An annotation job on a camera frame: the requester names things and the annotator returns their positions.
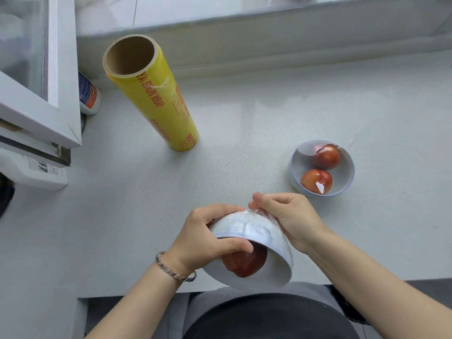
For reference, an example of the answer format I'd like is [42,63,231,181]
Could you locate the person's right hand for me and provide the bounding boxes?
[248,192,332,255]

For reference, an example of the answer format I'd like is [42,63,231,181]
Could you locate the person's left hand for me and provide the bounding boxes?
[166,203,254,278]

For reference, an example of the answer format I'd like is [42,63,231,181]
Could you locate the white bowl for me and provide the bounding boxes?
[204,209,294,292]
[204,194,294,292]
[289,139,356,199]

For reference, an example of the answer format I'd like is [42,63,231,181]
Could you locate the clear cling film sheet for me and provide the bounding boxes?
[289,139,356,199]

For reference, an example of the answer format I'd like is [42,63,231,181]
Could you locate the yellow plastic wrap roll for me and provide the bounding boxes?
[102,34,200,152]

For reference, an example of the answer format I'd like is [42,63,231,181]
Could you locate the person's left forearm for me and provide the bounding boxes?
[84,261,193,339]

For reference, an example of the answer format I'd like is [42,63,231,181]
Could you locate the person's right forearm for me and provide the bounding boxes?
[307,231,452,339]

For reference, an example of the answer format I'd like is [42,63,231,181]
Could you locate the grey shirt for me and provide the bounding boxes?
[161,282,361,339]

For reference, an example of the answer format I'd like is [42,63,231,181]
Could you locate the black speckled bag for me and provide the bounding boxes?
[326,285,370,326]

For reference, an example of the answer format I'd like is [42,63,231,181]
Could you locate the white appliance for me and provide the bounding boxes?
[0,148,69,191]

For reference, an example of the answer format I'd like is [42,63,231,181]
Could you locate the white bottle blue orange label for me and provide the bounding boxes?
[78,70,102,116]

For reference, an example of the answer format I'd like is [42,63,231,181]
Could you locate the black rounded object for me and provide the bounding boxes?
[0,172,16,219]

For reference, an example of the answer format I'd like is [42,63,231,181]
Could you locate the white open window sash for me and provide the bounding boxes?
[0,0,82,149]

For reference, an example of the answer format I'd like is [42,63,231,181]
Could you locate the silver link bracelet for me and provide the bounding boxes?
[155,251,197,283]

